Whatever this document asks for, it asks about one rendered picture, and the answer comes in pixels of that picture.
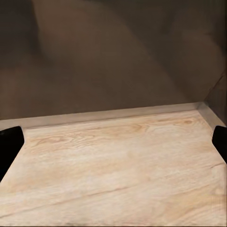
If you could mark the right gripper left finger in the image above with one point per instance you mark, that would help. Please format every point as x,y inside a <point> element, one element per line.
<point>11,142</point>

